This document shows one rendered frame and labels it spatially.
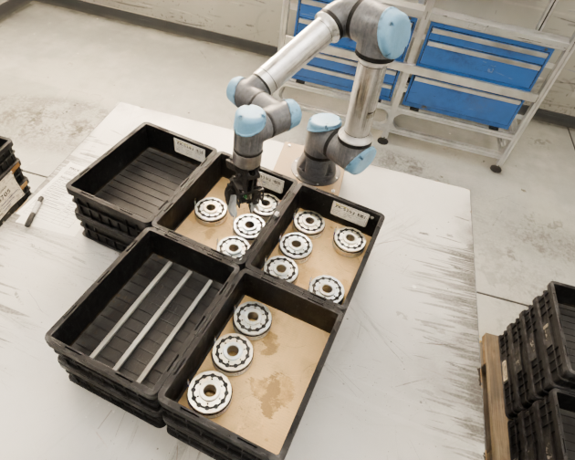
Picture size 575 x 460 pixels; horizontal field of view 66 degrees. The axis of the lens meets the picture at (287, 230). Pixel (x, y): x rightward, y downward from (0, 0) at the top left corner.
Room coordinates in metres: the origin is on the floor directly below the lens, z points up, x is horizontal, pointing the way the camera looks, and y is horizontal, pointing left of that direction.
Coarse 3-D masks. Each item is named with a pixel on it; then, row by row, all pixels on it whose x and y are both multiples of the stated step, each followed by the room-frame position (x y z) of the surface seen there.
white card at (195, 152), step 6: (174, 138) 1.22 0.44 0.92; (174, 144) 1.22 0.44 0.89; (180, 144) 1.21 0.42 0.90; (186, 144) 1.20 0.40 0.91; (180, 150) 1.21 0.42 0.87; (186, 150) 1.20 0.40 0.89; (192, 150) 1.20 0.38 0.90; (198, 150) 1.19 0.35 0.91; (204, 150) 1.18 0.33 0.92; (192, 156) 1.20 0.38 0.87; (198, 156) 1.19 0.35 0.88; (204, 156) 1.18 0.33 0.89
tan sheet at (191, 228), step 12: (228, 180) 1.15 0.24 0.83; (216, 192) 1.08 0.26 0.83; (240, 204) 1.04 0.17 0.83; (192, 216) 0.95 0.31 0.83; (228, 216) 0.98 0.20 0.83; (180, 228) 0.89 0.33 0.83; (192, 228) 0.90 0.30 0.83; (204, 228) 0.91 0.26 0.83; (216, 228) 0.92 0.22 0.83; (228, 228) 0.93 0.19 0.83; (204, 240) 0.86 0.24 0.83; (216, 240) 0.87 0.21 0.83
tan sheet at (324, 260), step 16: (336, 224) 1.04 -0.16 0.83; (320, 240) 0.95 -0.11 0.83; (368, 240) 0.99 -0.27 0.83; (272, 256) 0.85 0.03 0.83; (320, 256) 0.88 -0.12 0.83; (336, 256) 0.89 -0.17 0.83; (304, 272) 0.81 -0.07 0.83; (320, 272) 0.82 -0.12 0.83; (336, 272) 0.83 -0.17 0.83; (352, 272) 0.85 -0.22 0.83
